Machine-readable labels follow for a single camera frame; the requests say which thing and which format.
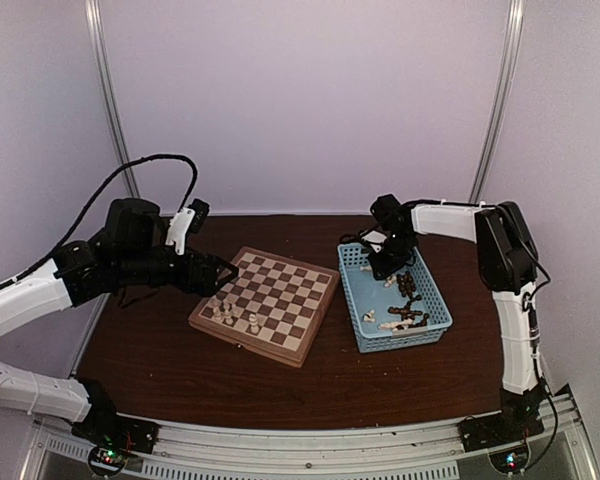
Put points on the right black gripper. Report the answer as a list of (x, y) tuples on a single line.
[(384, 268)]

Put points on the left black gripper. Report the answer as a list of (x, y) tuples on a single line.
[(205, 285)]

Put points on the white rook chess piece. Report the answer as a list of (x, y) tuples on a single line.
[(215, 301)]

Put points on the white queen chess piece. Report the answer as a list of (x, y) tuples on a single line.
[(253, 324)]

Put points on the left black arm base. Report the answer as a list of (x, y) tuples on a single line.
[(105, 427)]

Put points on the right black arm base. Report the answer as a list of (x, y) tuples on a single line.
[(517, 419)]

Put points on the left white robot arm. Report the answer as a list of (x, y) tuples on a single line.
[(43, 313)]

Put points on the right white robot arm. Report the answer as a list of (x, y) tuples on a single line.
[(507, 261)]

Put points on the dark chess pieces pile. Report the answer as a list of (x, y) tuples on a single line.
[(407, 289)]

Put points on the white pawn chess piece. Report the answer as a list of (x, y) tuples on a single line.
[(228, 318)]

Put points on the wooden folding chess board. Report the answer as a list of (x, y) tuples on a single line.
[(289, 297)]

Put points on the white chess pieces pile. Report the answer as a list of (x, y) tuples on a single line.
[(394, 326)]

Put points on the light blue plastic basket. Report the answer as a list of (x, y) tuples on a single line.
[(363, 293)]

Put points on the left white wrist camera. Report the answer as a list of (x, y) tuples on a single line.
[(188, 220)]

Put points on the right aluminium frame post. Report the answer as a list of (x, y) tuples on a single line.
[(507, 69)]

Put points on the aluminium frame post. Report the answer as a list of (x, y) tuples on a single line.
[(507, 69), (98, 41)]

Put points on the front aluminium rail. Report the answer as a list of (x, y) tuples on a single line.
[(431, 450)]

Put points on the left aluminium frame post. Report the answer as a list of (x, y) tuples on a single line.
[(98, 41)]

